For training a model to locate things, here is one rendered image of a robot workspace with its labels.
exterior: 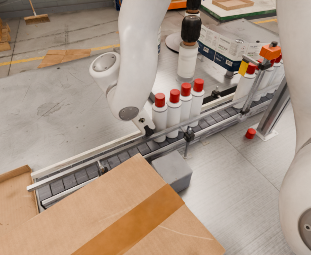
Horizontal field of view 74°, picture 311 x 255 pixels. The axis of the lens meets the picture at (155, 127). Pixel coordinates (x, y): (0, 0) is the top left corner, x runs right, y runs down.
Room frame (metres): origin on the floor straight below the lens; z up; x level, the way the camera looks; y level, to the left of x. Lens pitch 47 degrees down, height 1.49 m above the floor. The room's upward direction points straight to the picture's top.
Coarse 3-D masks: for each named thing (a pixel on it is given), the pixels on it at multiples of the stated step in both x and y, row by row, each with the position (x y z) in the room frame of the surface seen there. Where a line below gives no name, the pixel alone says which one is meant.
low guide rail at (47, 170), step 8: (232, 96) 0.73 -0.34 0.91; (208, 104) 0.66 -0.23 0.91; (216, 104) 0.68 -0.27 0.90; (128, 136) 0.49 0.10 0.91; (136, 136) 0.50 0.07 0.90; (104, 144) 0.45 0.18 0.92; (112, 144) 0.45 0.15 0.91; (88, 152) 0.42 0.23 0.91; (96, 152) 0.42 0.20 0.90; (64, 160) 0.38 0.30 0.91; (72, 160) 0.39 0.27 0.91; (48, 168) 0.35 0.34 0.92; (56, 168) 0.36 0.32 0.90; (32, 176) 0.33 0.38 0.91; (40, 176) 0.34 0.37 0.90
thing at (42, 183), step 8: (264, 88) 0.71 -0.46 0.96; (272, 88) 0.72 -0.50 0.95; (232, 104) 0.61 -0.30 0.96; (208, 112) 0.56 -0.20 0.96; (216, 112) 0.58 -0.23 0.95; (192, 120) 0.52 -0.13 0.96; (168, 128) 0.48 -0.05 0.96; (176, 128) 0.49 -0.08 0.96; (152, 136) 0.45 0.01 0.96; (160, 136) 0.46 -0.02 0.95; (128, 144) 0.41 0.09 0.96; (136, 144) 0.41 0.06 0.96; (112, 152) 0.38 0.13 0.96; (120, 152) 0.39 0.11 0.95; (96, 160) 0.35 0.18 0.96; (72, 168) 0.32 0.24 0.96; (80, 168) 0.33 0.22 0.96; (56, 176) 0.30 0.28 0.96; (64, 176) 0.30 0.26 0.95; (32, 184) 0.27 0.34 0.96; (40, 184) 0.27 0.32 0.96
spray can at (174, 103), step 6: (174, 90) 0.54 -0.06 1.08; (174, 96) 0.51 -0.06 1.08; (168, 102) 0.52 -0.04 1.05; (174, 102) 0.51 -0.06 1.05; (180, 102) 0.52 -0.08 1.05; (168, 108) 0.51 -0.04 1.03; (174, 108) 0.50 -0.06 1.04; (180, 108) 0.51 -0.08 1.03; (168, 114) 0.51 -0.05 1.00; (174, 114) 0.50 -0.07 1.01; (180, 114) 0.52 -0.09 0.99; (168, 120) 0.51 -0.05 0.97; (174, 120) 0.50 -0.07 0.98; (168, 126) 0.51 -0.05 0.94; (174, 132) 0.50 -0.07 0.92; (168, 138) 0.51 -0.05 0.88; (174, 138) 0.51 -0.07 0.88
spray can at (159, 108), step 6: (156, 96) 0.50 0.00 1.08; (162, 96) 0.50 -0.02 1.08; (156, 102) 0.50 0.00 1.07; (162, 102) 0.49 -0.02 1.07; (156, 108) 0.49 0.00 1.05; (162, 108) 0.49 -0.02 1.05; (156, 114) 0.49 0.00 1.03; (162, 114) 0.48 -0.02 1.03; (156, 120) 0.49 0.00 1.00; (162, 120) 0.49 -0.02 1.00; (156, 126) 0.49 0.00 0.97; (162, 126) 0.49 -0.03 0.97; (156, 132) 0.49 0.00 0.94; (156, 138) 0.49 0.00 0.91; (162, 138) 0.49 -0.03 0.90
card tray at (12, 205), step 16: (0, 176) 0.35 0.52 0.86; (16, 176) 0.37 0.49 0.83; (0, 192) 0.31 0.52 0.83; (16, 192) 0.31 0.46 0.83; (32, 192) 0.31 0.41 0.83; (0, 208) 0.26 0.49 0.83; (16, 208) 0.26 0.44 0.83; (32, 208) 0.26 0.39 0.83; (0, 224) 0.21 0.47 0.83; (16, 224) 0.21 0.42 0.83
